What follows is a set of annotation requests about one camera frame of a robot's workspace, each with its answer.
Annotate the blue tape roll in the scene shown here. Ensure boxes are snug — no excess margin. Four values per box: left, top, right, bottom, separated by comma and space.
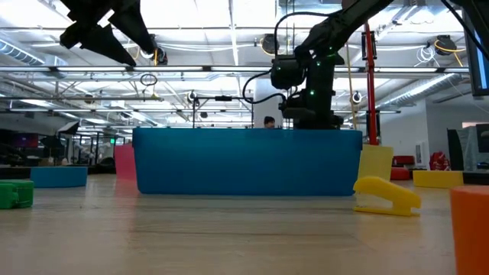
30, 166, 89, 189

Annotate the pink plastic tray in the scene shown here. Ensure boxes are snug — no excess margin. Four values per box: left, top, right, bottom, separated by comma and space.
114, 144, 138, 181

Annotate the computer monitor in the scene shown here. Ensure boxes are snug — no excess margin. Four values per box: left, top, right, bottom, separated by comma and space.
460, 0, 489, 97

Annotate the yellow tape roll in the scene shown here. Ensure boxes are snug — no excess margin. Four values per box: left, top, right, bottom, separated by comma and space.
412, 170, 465, 189

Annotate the black background rig frame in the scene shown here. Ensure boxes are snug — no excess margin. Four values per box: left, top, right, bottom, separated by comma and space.
192, 94, 254, 129

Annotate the orange tape roll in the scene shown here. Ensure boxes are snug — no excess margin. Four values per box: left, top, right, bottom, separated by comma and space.
449, 186, 489, 275

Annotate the green mini stapler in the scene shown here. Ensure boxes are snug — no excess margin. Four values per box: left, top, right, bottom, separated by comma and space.
0, 180, 35, 210

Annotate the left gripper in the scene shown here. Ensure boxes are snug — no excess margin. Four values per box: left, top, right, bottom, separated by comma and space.
59, 0, 157, 66

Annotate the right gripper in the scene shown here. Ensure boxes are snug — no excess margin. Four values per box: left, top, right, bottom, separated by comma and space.
280, 91, 345, 130

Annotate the blue plastic tray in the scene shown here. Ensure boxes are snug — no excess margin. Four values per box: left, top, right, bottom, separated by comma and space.
132, 128, 363, 197

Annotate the yellow mini stapler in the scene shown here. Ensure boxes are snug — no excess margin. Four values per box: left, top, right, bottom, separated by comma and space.
352, 176, 423, 218

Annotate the yellow plastic tray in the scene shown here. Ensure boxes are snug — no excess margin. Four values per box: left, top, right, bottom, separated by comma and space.
358, 144, 395, 182

